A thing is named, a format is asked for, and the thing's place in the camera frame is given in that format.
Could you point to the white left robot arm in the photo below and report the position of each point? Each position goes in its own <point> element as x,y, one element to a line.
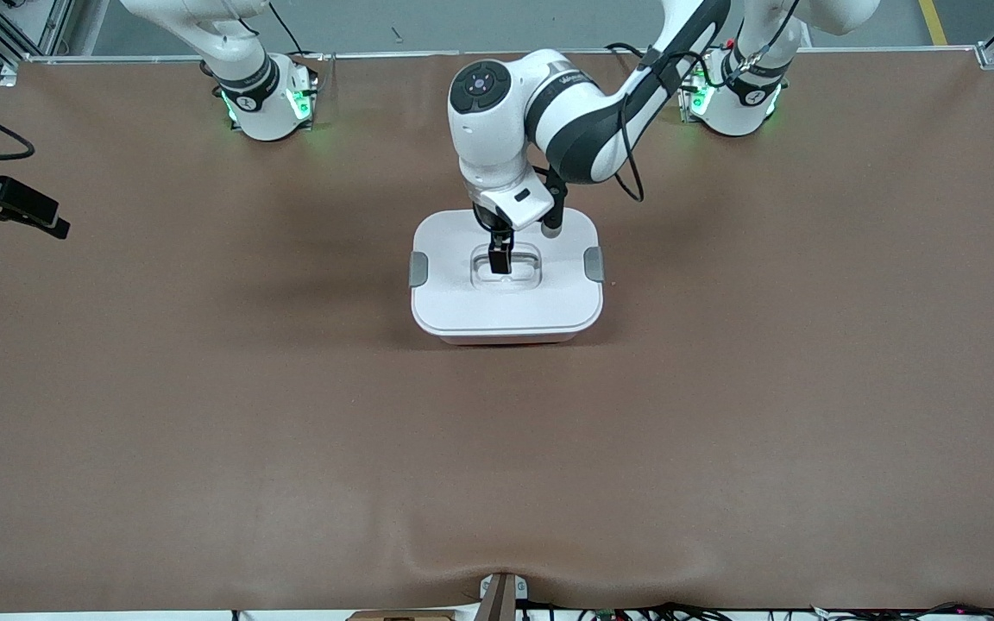
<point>497,147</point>

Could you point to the grey lid latch clip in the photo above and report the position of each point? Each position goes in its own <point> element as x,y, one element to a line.
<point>418,270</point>
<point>594,264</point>

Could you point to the white plastic box lid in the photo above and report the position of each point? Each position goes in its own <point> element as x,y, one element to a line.
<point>462,306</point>

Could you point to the pale pink box base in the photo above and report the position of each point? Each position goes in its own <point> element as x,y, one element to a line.
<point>506,341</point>

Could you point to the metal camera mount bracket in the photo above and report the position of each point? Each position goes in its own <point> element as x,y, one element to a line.
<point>501,599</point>

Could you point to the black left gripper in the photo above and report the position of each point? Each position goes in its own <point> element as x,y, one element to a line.
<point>493,227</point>

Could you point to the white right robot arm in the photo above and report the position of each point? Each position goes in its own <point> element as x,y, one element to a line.
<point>255,112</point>

